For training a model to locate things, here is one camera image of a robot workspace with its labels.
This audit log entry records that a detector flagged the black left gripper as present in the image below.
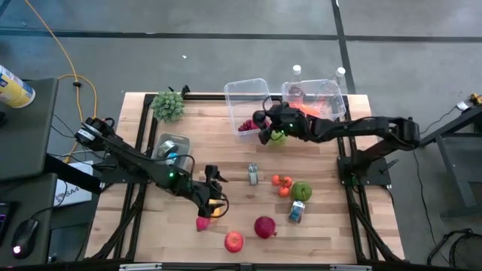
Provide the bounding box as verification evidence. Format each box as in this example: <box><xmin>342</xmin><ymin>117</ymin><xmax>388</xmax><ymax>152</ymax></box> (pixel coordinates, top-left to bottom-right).
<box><xmin>179</xmin><ymin>164</ymin><xmax>230</xmax><ymax>221</ymax></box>

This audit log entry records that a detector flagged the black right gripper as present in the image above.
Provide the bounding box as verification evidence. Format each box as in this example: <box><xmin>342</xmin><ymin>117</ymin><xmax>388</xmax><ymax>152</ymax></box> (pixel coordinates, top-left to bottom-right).
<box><xmin>252</xmin><ymin>101</ymin><xmax>318</xmax><ymax>146</ymax></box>

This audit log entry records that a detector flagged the yellow banana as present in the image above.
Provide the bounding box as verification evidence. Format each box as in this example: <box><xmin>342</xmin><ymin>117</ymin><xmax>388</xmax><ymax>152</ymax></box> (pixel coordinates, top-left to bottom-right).
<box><xmin>209</xmin><ymin>199</ymin><xmax>225</xmax><ymax>218</ymax></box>

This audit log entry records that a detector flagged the green apple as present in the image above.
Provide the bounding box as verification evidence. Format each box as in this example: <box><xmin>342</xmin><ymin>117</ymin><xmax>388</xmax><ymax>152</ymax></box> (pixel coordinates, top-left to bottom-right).
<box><xmin>290</xmin><ymin>180</ymin><xmax>313</xmax><ymax>202</ymax></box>
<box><xmin>269</xmin><ymin>129</ymin><xmax>288</xmax><ymax>148</ymax></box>

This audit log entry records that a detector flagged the pink fruit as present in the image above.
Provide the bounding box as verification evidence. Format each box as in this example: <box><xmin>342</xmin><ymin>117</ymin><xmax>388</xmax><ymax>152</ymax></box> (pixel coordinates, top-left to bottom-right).
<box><xmin>195</xmin><ymin>216</ymin><xmax>212</xmax><ymax>233</ymax></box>

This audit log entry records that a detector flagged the green-label tin can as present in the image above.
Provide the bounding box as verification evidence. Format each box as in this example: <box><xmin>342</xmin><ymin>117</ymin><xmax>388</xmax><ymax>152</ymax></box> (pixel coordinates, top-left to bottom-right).
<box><xmin>157</xmin><ymin>139</ymin><xmax>178</xmax><ymax>159</ymax></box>
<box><xmin>247</xmin><ymin>162</ymin><xmax>260</xmax><ymax>187</ymax></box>

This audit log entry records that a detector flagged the orange plastic bottle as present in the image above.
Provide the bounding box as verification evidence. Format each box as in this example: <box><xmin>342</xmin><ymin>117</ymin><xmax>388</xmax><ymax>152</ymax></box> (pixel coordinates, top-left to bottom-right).
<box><xmin>293</xmin><ymin>98</ymin><xmax>325</xmax><ymax>117</ymax></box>

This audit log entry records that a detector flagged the clear water bottle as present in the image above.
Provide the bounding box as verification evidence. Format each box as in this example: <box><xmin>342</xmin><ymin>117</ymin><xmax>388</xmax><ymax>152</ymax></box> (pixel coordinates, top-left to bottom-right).
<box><xmin>327</xmin><ymin>66</ymin><xmax>346</xmax><ymax>95</ymax></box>
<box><xmin>289</xmin><ymin>64</ymin><xmax>304</xmax><ymax>95</ymax></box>

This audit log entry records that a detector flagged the clear plastic bin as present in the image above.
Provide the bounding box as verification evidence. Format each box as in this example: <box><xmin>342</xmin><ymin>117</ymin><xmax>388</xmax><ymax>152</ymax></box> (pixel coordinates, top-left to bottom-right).
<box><xmin>224</xmin><ymin>78</ymin><xmax>274</xmax><ymax>136</ymax></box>
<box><xmin>280</xmin><ymin>78</ymin><xmax>346</xmax><ymax>121</ymax></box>

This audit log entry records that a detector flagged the red apple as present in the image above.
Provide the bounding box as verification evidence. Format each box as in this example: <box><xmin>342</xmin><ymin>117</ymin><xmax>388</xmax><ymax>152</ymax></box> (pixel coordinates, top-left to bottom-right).
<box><xmin>224</xmin><ymin>230</ymin><xmax>245</xmax><ymax>254</ymax></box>

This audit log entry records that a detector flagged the dark red pomegranate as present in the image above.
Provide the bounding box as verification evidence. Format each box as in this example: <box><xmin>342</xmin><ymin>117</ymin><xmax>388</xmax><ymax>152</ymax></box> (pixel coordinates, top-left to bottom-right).
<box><xmin>254</xmin><ymin>215</ymin><xmax>278</xmax><ymax>239</ymax></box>

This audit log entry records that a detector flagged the blue rectangular tin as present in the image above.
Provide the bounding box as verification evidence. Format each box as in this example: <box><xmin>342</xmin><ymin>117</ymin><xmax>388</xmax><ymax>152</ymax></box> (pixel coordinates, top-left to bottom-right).
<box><xmin>288</xmin><ymin>200</ymin><xmax>307</xmax><ymax>224</ymax></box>

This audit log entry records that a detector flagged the green leafy vegetable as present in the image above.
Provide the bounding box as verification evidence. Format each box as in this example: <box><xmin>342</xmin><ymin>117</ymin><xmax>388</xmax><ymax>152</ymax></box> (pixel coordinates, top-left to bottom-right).
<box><xmin>150</xmin><ymin>90</ymin><xmax>186</xmax><ymax>123</ymax></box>

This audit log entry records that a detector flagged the white cardboard box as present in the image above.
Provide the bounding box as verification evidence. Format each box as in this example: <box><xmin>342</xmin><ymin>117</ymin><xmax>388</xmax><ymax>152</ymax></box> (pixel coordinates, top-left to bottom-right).
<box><xmin>52</xmin><ymin>160</ymin><xmax>95</xmax><ymax>208</ymax></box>

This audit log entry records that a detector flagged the black desk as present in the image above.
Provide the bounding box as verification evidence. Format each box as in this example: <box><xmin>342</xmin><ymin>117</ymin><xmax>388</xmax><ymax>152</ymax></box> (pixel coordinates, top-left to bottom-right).
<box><xmin>0</xmin><ymin>175</ymin><xmax>57</xmax><ymax>266</ymax></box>

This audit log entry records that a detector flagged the black metal stand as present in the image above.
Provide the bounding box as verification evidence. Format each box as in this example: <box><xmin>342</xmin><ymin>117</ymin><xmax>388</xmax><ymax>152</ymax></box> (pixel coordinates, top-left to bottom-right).
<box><xmin>420</xmin><ymin>107</ymin><xmax>482</xmax><ymax>221</ymax></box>

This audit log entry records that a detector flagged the black computer mouse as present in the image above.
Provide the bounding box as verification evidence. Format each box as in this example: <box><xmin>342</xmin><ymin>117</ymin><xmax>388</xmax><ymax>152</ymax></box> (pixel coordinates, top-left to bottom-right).
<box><xmin>11</xmin><ymin>219</ymin><xmax>40</xmax><ymax>260</ymax></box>

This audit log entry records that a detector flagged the dark grey side table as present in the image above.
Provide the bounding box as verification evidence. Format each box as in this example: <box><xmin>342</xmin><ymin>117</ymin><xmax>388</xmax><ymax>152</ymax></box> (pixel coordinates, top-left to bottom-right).
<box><xmin>0</xmin><ymin>78</ymin><xmax>60</xmax><ymax>181</ymax></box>

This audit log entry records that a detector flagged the yellow wipes canister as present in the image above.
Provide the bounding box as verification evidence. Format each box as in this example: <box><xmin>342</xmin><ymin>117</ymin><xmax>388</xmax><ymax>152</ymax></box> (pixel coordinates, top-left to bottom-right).
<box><xmin>0</xmin><ymin>64</ymin><xmax>36</xmax><ymax>109</ymax></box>

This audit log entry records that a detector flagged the white plastic handled bin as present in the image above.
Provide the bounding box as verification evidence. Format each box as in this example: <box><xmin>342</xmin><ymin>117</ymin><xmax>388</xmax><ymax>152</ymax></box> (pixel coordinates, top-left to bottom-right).
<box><xmin>150</xmin><ymin>132</ymin><xmax>192</xmax><ymax>172</ymax></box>

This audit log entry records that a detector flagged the black aluminium table frame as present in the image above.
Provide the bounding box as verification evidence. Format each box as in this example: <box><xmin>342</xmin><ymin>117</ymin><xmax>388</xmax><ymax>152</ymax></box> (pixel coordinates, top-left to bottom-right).
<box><xmin>84</xmin><ymin>92</ymin><xmax>406</xmax><ymax>271</ymax></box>

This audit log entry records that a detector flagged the white frame bracket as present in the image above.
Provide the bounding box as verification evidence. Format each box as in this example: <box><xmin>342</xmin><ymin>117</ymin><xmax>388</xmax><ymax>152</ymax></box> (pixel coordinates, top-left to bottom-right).
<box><xmin>329</xmin><ymin>264</ymin><xmax>373</xmax><ymax>271</ymax></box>
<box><xmin>119</xmin><ymin>263</ymin><xmax>163</xmax><ymax>271</ymax></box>

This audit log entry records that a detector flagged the yellow cable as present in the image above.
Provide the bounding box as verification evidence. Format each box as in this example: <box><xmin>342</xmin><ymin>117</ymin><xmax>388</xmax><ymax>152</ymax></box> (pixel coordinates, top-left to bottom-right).
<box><xmin>23</xmin><ymin>0</ymin><xmax>99</xmax><ymax>163</ymax></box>

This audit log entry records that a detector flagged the black wire basket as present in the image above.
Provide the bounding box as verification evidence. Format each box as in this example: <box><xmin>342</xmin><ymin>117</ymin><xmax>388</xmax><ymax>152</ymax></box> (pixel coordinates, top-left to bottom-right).
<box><xmin>449</xmin><ymin>232</ymin><xmax>482</xmax><ymax>270</ymax></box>

